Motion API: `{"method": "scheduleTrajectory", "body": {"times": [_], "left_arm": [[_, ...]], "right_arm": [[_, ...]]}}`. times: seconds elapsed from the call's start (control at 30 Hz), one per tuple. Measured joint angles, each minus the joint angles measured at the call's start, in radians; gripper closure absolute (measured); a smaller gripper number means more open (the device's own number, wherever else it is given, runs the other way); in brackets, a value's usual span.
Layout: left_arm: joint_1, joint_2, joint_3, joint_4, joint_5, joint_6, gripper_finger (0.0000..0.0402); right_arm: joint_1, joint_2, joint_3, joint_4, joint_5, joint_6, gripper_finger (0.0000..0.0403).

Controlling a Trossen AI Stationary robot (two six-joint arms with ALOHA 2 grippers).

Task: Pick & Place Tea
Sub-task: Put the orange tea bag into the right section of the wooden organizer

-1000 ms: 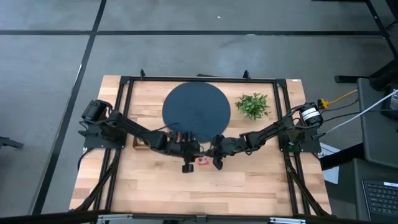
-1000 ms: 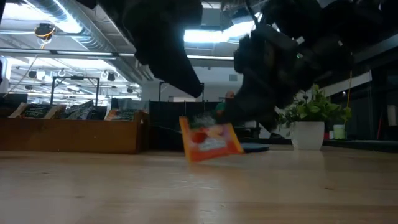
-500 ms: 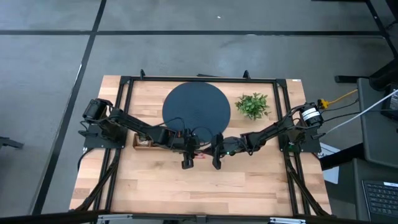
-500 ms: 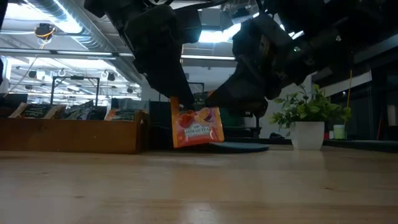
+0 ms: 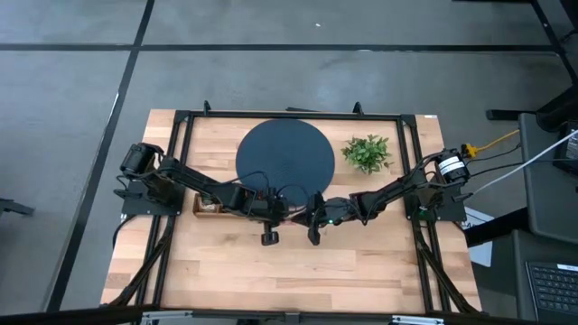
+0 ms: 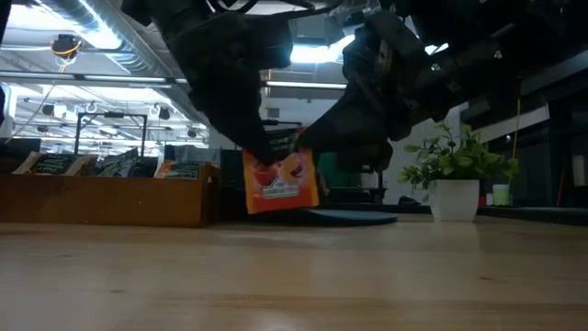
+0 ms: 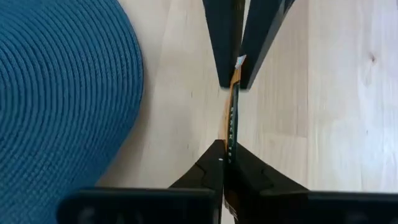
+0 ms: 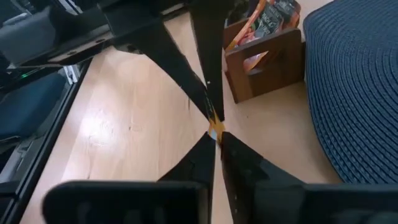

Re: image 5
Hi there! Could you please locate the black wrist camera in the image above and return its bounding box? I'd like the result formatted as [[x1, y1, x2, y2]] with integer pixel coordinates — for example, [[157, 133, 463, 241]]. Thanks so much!
[[234, 189, 260, 214], [325, 197, 358, 226]]

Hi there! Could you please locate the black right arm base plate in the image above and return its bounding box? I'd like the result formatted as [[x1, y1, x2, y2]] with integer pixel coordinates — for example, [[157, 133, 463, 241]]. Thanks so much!
[[403, 189, 467, 222]]

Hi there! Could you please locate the black box device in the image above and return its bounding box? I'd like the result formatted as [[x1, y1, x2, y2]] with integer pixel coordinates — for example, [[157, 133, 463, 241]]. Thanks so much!
[[553, 121, 578, 175]]

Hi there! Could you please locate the wooden three-compartment tray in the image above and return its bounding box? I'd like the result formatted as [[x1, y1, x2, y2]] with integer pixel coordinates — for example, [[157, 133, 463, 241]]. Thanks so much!
[[192, 191, 263, 220]]

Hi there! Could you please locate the white cable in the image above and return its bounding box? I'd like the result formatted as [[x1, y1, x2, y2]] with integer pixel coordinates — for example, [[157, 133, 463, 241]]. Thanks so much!
[[471, 129, 578, 195]]

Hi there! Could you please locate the grey side desk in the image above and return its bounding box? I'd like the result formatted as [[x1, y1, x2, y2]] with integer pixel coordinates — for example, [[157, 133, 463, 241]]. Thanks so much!
[[517, 112, 578, 245]]

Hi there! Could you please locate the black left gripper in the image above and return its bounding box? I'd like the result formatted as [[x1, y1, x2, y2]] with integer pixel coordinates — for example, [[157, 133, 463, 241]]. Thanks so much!
[[259, 191, 297, 247]]

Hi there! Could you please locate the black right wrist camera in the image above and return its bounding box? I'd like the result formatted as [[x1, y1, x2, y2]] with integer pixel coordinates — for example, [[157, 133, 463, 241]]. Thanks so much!
[[325, 197, 358, 226]]

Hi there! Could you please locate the black power cable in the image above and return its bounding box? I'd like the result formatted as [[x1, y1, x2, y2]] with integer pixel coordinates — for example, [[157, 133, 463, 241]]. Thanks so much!
[[473, 143, 523, 163], [471, 157, 559, 178]]

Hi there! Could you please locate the yellow extension cable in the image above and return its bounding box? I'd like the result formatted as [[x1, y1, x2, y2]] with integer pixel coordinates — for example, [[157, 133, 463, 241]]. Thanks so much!
[[461, 129, 520, 159]]

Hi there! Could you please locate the white paper sheet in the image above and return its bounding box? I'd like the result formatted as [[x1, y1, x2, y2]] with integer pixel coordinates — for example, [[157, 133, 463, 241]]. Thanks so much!
[[463, 206, 496, 268]]

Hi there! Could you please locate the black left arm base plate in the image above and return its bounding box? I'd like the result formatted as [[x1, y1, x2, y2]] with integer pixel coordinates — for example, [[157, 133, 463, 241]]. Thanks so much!
[[120, 189, 186, 217]]

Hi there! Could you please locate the black metal table frame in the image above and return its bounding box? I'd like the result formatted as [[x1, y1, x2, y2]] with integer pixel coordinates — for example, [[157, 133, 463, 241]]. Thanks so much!
[[103, 99, 482, 315]]

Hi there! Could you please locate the black crossbar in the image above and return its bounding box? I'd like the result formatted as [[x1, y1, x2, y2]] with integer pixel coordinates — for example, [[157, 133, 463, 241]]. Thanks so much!
[[0, 305, 578, 325]]

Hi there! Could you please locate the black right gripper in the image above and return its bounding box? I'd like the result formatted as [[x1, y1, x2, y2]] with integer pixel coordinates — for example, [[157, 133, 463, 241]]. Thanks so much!
[[298, 191, 327, 247]]

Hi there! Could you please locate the dark laptop keyboard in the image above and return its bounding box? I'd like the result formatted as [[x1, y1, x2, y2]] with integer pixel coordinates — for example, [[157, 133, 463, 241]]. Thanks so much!
[[525, 260, 578, 325]]

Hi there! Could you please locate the round dark blue placemat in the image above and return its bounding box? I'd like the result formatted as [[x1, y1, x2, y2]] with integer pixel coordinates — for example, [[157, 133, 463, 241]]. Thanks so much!
[[235, 117, 336, 207]]

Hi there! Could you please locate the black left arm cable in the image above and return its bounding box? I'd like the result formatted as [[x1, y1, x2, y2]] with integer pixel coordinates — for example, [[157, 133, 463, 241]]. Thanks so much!
[[225, 170, 313, 213]]

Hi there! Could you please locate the silver metal bracket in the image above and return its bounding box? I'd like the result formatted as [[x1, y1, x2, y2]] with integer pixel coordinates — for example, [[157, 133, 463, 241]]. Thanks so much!
[[391, 314, 446, 325], [140, 310, 194, 325]]

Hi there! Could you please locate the green plant in white pot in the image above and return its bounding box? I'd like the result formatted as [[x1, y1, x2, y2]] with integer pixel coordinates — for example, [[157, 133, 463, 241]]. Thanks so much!
[[340, 134, 393, 175]]

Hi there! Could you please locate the black furniture leg frame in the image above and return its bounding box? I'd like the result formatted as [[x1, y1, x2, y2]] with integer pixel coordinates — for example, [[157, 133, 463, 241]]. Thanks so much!
[[486, 0, 578, 132]]

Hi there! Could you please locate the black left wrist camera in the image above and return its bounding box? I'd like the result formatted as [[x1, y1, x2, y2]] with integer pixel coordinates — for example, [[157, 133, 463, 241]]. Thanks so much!
[[234, 189, 260, 214]]

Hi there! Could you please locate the black chair foot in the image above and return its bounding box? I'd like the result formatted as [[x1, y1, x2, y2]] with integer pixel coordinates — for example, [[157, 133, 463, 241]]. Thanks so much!
[[0, 197, 35, 218]]

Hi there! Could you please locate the black desk leg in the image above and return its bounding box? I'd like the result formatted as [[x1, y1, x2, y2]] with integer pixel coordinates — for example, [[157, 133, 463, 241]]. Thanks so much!
[[464, 209, 529, 247]]

